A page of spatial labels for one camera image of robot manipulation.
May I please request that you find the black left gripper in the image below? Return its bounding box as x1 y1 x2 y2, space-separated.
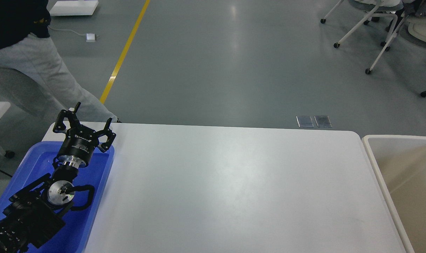
53 102 116 168

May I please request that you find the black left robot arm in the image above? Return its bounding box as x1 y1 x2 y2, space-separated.
0 102 116 253

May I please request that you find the white power adapter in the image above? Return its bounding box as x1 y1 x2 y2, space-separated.
85 33 96 42

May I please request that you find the blue plastic bin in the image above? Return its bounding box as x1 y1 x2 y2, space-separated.
0 141 115 253

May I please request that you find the person in grey trousers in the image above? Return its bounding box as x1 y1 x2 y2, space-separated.
0 0 119 123

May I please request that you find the white flat board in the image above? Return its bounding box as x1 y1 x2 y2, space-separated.
49 0 99 16

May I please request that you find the left metal floor plate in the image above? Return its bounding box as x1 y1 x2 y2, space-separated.
296 116 314 128

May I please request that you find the metal floor plate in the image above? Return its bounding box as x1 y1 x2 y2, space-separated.
296 116 314 128
314 115 332 128

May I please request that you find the right metal floor plate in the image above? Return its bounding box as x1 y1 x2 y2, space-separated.
314 115 332 128

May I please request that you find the white rolling chair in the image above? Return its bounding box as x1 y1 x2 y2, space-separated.
399 0 426 98
333 0 403 75

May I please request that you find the beige plastic bin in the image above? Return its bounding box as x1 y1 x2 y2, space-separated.
362 135 426 253

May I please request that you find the white rolling chair right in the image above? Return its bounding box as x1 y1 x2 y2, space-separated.
399 0 426 98

